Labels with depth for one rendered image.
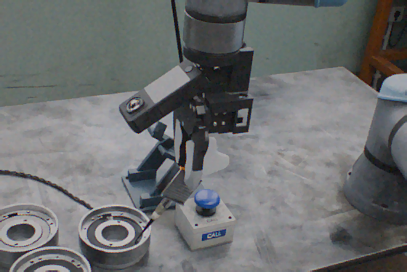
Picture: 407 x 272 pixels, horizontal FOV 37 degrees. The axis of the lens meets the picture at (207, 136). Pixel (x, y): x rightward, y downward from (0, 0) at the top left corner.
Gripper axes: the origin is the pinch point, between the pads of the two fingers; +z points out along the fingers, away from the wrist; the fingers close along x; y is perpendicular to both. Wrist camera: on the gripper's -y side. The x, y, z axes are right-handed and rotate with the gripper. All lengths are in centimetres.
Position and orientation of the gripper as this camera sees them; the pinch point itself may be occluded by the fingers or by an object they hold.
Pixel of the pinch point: (184, 177)
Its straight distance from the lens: 86.1
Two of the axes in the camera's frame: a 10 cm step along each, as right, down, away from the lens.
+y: 9.2, -1.2, 3.7
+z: -0.9, 8.5, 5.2
